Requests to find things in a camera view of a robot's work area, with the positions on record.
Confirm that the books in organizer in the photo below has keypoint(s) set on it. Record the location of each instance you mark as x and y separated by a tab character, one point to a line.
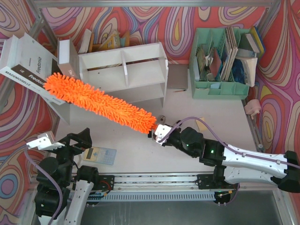
250	50

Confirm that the orange microfiber duster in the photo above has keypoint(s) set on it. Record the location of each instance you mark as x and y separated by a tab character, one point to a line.
94	100

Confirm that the green plastic desk organizer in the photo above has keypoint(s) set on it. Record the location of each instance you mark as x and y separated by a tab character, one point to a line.
218	89

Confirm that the white wooden bookshelf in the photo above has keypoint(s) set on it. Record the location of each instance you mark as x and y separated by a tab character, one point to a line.
134	74

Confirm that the pink plastic object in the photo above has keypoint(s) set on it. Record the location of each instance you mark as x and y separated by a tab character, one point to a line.
252	108

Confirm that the grey hardcover book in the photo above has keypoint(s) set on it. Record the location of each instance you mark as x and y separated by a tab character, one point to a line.
68	60

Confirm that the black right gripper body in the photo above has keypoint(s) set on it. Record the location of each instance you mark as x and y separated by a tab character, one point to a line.
169	139

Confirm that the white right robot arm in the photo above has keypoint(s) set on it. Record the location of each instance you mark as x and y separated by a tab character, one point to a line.
231	164

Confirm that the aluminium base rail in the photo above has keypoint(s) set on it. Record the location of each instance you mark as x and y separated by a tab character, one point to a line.
122	181

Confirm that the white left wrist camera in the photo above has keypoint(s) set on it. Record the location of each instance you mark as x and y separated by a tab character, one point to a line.
45	141

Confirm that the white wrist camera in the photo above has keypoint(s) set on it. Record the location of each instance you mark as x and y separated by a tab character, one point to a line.
45	141
161	133

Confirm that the light blue calculator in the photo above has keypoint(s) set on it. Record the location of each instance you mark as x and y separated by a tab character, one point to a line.
100	155

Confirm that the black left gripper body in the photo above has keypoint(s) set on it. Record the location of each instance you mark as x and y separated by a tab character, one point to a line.
71	142

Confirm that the white Fredonia book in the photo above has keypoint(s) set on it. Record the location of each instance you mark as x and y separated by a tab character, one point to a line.
27	62

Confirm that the tan sticky note pad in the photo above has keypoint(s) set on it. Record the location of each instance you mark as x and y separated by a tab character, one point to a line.
202	127

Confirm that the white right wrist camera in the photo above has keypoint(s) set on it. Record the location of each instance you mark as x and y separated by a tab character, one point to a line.
161	133

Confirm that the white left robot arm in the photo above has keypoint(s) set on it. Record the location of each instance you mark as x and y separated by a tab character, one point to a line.
61	197

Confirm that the books behind shelf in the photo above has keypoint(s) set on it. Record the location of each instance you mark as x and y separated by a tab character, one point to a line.
113	41

